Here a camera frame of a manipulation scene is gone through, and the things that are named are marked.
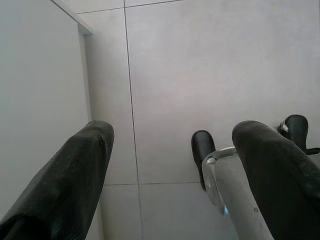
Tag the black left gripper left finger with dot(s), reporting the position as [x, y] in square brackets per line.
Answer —
[62, 187]

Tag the white cabinet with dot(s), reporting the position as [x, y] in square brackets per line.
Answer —
[37, 75]

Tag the black robot right foot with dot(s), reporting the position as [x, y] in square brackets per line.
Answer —
[297, 130]

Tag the black robot foot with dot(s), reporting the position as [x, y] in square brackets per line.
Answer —
[297, 130]
[202, 147]

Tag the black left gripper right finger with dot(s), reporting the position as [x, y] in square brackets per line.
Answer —
[282, 187]

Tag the black robot left foot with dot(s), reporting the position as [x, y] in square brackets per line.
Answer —
[202, 147]

